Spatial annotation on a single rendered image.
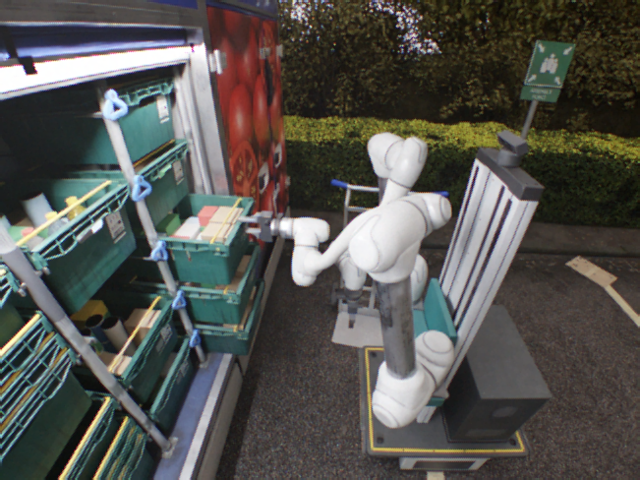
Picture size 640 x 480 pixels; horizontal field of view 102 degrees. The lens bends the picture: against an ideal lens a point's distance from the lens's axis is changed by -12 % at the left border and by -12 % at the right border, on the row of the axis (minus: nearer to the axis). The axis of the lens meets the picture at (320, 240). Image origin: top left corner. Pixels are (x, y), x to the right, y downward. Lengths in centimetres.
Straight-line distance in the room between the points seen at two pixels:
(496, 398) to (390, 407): 65
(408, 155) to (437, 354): 73
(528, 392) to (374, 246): 119
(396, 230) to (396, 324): 29
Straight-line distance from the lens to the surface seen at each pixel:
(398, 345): 93
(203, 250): 124
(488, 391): 159
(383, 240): 69
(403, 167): 119
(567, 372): 311
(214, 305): 150
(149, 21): 110
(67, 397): 111
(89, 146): 130
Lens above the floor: 210
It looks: 35 degrees down
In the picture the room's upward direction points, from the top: straight up
